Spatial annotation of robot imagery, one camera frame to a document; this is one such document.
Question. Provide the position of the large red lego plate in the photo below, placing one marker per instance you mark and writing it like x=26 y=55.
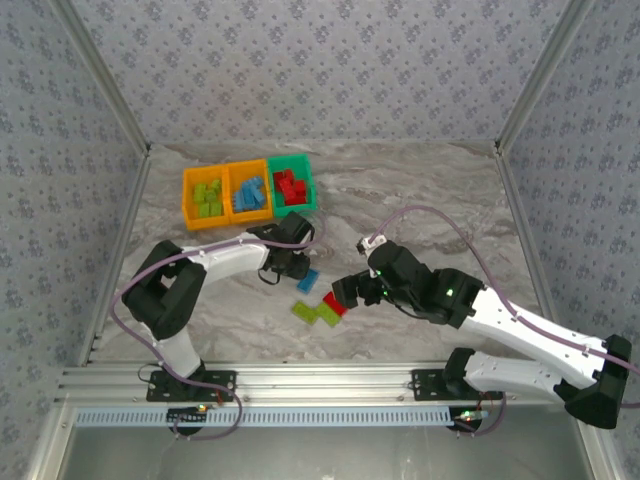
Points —
x=285 y=192

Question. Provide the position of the small lime green lego brick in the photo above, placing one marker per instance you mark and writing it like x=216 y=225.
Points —
x=216 y=186

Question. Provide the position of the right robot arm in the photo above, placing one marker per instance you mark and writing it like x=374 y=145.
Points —
x=540 y=330

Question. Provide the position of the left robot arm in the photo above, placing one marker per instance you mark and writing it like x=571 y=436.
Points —
x=170 y=295

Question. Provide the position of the green plastic bin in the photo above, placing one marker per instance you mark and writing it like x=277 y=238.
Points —
x=277 y=211

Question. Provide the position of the orange plastic bin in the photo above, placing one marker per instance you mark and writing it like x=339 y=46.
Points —
x=200 y=223
x=250 y=217

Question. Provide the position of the black controller board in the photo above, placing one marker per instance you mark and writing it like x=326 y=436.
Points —
x=467 y=422
x=185 y=415

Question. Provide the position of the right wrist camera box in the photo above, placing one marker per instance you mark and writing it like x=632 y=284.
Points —
x=370 y=243

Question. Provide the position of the front aluminium frame rail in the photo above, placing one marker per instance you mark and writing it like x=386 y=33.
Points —
x=325 y=382

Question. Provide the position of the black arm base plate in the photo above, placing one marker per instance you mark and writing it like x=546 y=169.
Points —
x=165 y=392
x=425 y=387

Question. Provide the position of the aluminium side rail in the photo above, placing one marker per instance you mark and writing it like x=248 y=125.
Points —
x=131 y=205
x=517 y=205

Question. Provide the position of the aluminium frame post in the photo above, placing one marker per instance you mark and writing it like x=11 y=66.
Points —
x=106 y=80
x=539 y=80

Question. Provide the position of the aluminium frame leg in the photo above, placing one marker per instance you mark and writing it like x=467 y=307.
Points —
x=50 y=445
x=597 y=445

